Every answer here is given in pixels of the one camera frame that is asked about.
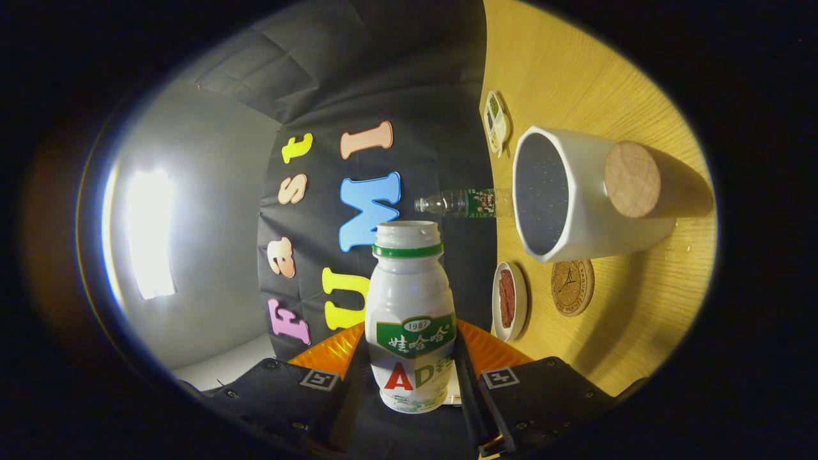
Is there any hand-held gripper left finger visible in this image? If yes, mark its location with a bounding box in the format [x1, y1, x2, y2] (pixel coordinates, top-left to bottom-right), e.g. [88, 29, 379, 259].
[178, 321, 371, 456]

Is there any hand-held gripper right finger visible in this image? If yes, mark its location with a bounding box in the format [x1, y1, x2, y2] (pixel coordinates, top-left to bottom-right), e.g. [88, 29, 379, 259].
[452, 319, 649, 457]

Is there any white juice bottle green label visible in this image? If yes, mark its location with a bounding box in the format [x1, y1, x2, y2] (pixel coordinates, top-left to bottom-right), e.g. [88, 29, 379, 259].
[364, 220, 458, 415]

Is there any round cork coaster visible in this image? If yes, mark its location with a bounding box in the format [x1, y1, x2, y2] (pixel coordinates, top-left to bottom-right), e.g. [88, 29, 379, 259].
[552, 259, 595, 318]

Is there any white cup wooden handle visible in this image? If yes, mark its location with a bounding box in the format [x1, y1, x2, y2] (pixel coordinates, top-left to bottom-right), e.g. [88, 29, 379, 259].
[513, 126, 715, 264]

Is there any clear plastic water bottle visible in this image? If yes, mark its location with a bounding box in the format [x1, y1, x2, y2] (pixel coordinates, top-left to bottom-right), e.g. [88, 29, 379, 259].
[414, 187, 515, 219]

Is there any red meat slice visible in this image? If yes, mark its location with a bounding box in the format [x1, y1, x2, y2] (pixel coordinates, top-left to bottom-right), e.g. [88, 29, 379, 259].
[498, 269, 516, 329]

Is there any round white plate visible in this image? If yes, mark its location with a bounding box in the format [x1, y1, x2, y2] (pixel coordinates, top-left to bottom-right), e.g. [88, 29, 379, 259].
[491, 261, 529, 342]

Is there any wooden table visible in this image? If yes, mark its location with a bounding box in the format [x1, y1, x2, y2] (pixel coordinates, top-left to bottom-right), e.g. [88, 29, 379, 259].
[479, 0, 718, 397]

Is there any white divided dish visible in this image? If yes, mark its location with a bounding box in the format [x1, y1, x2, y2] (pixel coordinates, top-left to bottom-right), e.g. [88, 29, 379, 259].
[484, 90, 512, 158]

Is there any black backdrop cloth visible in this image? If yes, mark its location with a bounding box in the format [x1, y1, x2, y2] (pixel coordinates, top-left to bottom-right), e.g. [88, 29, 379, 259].
[176, 0, 512, 457]

